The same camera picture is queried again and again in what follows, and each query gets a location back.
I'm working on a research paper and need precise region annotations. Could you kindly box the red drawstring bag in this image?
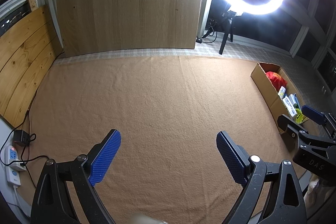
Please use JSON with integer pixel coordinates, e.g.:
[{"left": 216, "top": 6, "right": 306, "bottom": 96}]
[{"left": 265, "top": 72, "right": 287, "bottom": 91}]

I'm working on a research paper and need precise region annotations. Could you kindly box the white patterned lighter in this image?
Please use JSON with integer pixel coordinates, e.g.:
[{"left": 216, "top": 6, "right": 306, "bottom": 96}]
[{"left": 278, "top": 86, "right": 286, "bottom": 100}]

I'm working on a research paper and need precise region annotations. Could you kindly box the yellow item in box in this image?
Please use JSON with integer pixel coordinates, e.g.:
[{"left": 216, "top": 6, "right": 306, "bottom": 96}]
[{"left": 294, "top": 108, "right": 305, "bottom": 124}]

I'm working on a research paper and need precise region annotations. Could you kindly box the cardboard box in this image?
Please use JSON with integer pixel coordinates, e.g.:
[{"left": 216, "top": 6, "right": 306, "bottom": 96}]
[{"left": 251, "top": 62, "right": 305, "bottom": 125}]

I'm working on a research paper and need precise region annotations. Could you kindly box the black power adapter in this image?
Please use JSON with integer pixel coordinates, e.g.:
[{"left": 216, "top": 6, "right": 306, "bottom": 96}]
[{"left": 13, "top": 130, "right": 33, "bottom": 147}]

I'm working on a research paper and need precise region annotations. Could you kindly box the white power strip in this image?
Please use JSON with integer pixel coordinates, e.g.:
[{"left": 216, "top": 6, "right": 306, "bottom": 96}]
[{"left": 4, "top": 145, "right": 26, "bottom": 187}]

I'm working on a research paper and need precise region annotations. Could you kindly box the pine wood headboard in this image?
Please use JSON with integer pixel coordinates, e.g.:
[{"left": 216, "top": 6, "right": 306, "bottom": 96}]
[{"left": 1, "top": 5, "right": 63, "bottom": 127}]

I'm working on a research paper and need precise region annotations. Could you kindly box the brown wooden board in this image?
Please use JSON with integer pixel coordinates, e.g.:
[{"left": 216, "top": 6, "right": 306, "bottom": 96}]
[{"left": 56, "top": 0, "right": 201, "bottom": 57}]

